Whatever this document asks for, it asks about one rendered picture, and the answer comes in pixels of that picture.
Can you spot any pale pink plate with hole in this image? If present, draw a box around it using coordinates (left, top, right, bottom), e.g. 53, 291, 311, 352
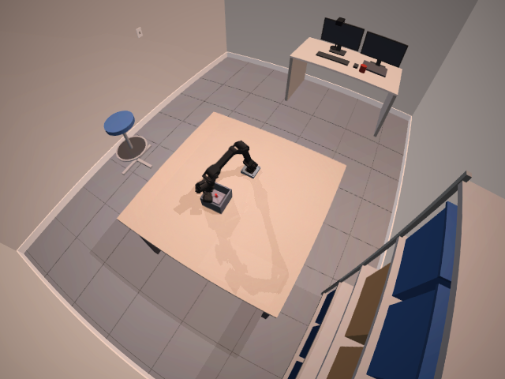
211, 189, 226, 205

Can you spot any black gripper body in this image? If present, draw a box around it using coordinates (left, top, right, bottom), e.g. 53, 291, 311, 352
203, 186, 214, 203

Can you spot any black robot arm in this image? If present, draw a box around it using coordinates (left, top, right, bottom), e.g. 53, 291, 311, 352
195, 141, 258, 193

